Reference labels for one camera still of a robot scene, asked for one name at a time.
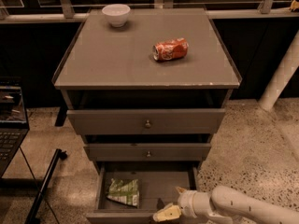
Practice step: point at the grey top drawer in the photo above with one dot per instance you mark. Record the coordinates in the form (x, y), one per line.
(146, 121)

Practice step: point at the metal window railing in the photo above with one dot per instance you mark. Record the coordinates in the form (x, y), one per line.
(34, 11)

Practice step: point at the grey drawer cabinet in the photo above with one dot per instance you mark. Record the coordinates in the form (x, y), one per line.
(114, 68)

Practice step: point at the black laptop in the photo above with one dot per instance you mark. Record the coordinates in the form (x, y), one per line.
(14, 123)

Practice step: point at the black stand leg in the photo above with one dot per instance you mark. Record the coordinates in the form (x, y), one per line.
(42, 188)

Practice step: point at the crushed orange soda can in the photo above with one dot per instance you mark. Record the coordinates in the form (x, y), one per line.
(170, 50)

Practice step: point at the grey middle drawer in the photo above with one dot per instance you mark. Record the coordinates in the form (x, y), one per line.
(148, 152)

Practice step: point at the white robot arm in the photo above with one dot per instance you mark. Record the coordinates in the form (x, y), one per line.
(251, 172)

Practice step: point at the white ceramic bowl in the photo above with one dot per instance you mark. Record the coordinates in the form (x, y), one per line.
(116, 14)

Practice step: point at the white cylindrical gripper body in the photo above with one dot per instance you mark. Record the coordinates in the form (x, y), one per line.
(187, 202)

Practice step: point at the grey bottom drawer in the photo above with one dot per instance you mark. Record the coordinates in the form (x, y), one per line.
(157, 182)

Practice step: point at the green jalapeno chip bag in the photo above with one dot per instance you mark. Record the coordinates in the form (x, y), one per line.
(124, 191)

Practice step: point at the grey drawer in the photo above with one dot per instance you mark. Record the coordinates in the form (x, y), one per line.
(146, 121)
(157, 182)
(148, 152)

